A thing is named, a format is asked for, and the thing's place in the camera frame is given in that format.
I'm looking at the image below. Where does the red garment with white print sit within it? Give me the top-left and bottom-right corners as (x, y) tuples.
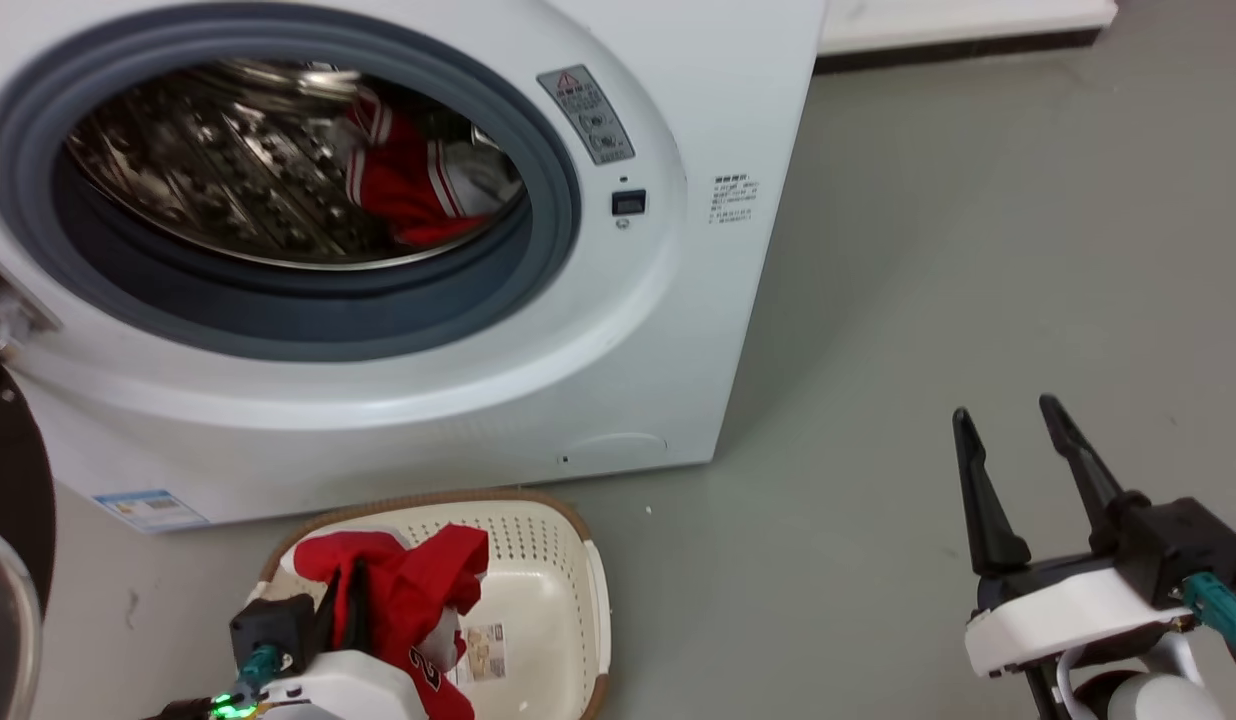
(293, 523), (491, 720)

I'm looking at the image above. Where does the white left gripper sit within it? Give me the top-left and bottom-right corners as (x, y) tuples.
(246, 560), (423, 720)

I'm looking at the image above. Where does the grey warning sticker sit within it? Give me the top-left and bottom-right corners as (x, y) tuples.
(536, 65), (637, 167)

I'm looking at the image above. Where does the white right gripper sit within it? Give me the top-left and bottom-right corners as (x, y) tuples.
(952, 394), (1184, 680)

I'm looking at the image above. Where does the red white-striped jersey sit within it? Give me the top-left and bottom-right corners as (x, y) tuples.
(342, 88), (499, 250)

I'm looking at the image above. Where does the blue energy label sticker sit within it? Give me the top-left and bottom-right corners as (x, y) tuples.
(91, 489), (210, 533)

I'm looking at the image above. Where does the teal left gripper cable plug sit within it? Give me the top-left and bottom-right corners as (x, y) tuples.
(236, 644), (283, 701)

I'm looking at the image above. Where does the teal gripper cable plug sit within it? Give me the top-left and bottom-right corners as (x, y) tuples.
(1181, 572), (1236, 691)
(236, 644), (283, 701)

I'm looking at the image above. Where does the teal right gripper cable plug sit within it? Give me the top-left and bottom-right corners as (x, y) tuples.
(1181, 572), (1236, 691)

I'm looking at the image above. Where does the dark round washing machine door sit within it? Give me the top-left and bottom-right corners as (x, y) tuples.
(0, 338), (58, 720)

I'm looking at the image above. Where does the white front-load washing machine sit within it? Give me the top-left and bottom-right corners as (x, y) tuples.
(0, 0), (829, 534)

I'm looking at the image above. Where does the small printed text sticker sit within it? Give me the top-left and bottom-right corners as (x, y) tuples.
(709, 173), (761, 226)

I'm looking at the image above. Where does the cream perforated laundry basket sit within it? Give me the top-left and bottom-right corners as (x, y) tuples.
(257, 489), (612, 720)

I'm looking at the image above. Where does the paper label in basket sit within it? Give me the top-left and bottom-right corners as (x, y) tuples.
(456, 623), (507, 686)

